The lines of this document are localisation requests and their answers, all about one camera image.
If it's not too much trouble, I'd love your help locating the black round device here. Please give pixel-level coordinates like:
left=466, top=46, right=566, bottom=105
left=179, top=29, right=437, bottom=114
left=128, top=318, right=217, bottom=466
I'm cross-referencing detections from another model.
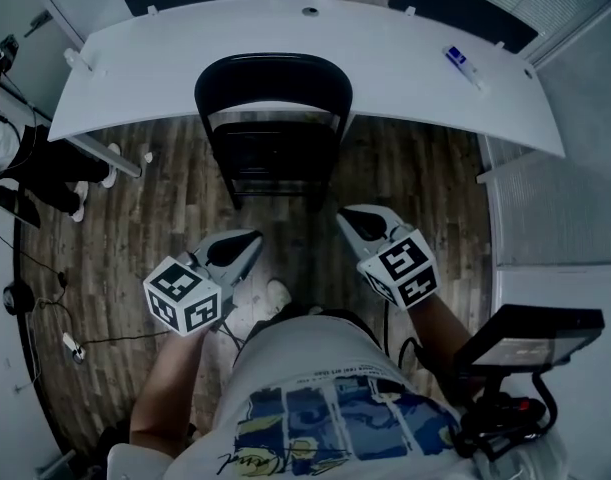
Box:
left=2, top=281, right=36, bottom=317

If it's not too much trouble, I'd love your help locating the person's right forearm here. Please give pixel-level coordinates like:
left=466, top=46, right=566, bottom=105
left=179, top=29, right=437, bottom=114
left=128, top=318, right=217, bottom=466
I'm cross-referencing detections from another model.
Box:
left=409, top=292, right=474, bottom=369

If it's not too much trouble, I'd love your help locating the short black desk divider panel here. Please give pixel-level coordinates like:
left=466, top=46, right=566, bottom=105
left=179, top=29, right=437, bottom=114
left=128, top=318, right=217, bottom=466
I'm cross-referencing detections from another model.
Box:
left=387, top=0, right=540, bottom=55

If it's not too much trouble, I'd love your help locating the black folding chair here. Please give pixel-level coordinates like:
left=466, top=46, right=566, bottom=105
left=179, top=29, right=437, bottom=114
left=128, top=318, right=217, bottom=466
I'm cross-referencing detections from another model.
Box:
left=193, top=52, right=355, bottom=214

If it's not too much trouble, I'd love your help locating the person's left forearm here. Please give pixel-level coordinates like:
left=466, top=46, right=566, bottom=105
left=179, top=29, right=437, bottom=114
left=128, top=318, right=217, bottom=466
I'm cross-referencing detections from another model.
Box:
left=129, top=325, right=211, bottom=459

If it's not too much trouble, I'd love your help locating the black floor cable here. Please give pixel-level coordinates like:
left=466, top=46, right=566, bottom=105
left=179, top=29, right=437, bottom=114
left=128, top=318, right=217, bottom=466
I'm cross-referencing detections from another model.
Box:
left=0, top=225, right=174, bottom=349

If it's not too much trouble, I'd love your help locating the white cable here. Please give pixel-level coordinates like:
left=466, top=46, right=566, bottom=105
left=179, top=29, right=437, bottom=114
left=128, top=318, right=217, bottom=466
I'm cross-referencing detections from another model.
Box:
left=24, top=312, right=44, bottom=394

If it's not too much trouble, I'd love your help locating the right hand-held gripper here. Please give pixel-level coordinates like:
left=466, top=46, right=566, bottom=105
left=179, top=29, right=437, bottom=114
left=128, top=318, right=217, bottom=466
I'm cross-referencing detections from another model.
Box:
left=336, top=205, right=440, bottom=311

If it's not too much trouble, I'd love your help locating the person's left white shoe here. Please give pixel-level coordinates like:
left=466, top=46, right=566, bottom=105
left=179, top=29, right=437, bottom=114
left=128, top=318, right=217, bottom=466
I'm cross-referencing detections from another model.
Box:
left=265, top=278, right=292, bottom=314

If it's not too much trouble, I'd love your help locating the black chest-mounted monitor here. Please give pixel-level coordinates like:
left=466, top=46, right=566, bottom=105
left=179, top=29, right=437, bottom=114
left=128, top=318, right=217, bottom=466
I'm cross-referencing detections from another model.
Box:
left=454, top=304, right=606, bottom=369

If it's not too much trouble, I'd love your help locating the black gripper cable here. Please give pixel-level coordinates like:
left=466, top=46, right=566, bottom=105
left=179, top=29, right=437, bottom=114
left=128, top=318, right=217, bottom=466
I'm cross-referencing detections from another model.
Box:
left=382, top=299, right=422, bottom=369
left=212, top=312, right=246, bottom=350

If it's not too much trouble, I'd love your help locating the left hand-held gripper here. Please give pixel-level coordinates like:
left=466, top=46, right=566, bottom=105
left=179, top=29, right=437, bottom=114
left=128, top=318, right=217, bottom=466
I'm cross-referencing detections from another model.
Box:
left=142, top=228, right=265, bottom=338

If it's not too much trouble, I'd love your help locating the long white desk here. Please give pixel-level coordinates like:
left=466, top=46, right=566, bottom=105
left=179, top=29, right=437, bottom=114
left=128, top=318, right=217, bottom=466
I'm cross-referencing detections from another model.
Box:
left=47, top=0, right=567, bottom=179

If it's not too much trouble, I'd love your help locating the blue and white tube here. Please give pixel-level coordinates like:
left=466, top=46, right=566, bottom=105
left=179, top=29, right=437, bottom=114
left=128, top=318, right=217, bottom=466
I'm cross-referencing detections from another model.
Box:
left=443, top=44, right=486, bottom=92

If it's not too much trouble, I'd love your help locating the white power strip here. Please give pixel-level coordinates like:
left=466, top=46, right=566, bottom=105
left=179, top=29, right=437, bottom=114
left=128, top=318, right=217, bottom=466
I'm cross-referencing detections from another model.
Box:
left=62, top=332, right=86, bottom=364

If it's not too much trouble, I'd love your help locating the metal door handle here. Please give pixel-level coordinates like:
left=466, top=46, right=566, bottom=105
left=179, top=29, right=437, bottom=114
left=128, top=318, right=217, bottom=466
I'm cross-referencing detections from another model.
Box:
left=23, top=10, right=54, bottom=38

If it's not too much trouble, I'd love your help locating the person's white printed shirt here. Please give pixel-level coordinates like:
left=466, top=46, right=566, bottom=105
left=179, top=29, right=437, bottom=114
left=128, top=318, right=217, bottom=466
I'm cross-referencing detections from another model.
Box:
left=107, top=315, right=571, bottom=480

